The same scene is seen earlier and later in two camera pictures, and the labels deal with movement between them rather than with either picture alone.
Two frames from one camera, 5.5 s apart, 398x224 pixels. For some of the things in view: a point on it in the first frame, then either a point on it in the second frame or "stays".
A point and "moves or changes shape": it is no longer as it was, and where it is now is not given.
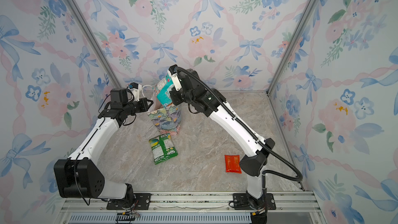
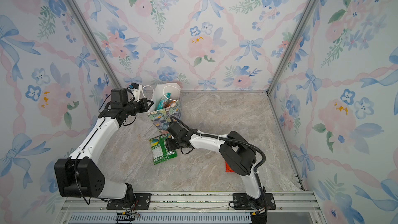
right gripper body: x=180 y=98 → x=173 y=145
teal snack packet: x=162 y=91 moves or changes shape
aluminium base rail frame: x=294 y=208 stays
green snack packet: x=162 y=148 stays
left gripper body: x=134 y=107 stays
